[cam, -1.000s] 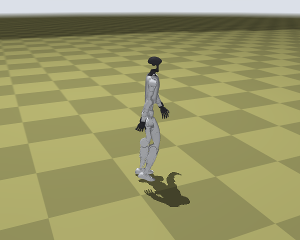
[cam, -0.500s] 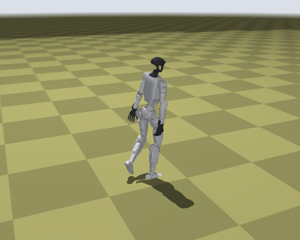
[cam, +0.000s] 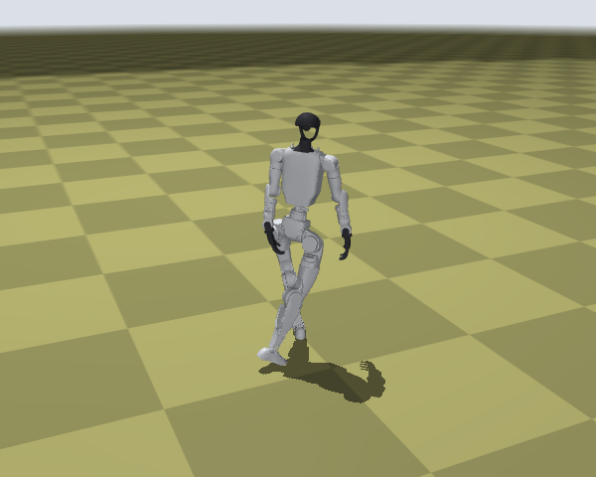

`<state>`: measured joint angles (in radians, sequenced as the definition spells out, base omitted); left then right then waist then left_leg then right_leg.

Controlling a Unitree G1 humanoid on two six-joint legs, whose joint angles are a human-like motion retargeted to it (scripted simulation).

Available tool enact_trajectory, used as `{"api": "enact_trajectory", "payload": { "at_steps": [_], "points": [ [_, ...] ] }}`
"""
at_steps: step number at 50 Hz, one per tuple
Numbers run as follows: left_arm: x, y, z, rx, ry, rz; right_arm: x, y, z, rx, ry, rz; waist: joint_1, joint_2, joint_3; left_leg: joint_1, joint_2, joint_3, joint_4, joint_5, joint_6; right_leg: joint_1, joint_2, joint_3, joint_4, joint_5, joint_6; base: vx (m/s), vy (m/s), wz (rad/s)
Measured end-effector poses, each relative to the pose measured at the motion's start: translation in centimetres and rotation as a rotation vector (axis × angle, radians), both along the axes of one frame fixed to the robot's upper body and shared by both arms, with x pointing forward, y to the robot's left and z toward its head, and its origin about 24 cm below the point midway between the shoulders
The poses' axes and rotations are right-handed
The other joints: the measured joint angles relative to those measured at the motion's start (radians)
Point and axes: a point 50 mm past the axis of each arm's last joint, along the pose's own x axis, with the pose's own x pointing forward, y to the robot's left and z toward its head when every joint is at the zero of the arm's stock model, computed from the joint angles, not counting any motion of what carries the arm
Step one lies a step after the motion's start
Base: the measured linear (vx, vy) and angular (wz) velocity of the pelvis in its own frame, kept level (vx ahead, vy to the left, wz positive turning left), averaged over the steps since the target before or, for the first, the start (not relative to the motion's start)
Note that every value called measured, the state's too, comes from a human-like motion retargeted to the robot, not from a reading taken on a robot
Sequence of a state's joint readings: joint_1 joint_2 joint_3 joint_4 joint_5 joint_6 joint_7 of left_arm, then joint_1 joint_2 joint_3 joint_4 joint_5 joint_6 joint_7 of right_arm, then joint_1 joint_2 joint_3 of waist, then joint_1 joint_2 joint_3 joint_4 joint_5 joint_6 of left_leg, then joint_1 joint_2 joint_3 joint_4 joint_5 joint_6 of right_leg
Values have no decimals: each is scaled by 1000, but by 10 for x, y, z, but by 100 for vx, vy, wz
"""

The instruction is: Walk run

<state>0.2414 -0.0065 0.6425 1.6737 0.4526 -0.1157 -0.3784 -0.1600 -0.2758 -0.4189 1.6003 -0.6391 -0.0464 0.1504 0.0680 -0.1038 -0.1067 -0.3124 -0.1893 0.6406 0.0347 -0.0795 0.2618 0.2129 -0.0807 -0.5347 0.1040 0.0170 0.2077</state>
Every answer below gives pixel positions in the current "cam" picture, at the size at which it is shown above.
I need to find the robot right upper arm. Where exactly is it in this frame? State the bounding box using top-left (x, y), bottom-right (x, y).
top-left (320, 154), bottom-right (347, 203)

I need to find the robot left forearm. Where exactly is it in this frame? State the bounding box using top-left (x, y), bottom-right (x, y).
top-left (262, 184), bottom-right (277, 228)

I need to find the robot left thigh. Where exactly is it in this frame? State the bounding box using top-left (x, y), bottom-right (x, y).
top-left (273, 219), bottom-right (297, 288)

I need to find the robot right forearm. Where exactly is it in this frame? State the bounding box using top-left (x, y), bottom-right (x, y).
top-left (335, 191), bottom-right (352, 234)

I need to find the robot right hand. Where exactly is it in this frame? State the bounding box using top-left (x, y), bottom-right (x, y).
top-left (339, 228), bottom-right (352, 260)

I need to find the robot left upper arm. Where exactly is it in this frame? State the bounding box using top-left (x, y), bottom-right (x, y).
top-left (268, 148), bottom-right (286, 197)

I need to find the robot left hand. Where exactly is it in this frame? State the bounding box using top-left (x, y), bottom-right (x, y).
top-left (264, 222), bottom-right (285, 254)

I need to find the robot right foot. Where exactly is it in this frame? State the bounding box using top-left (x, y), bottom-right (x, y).
top-left (256, 348), bottom-right (287, 366)

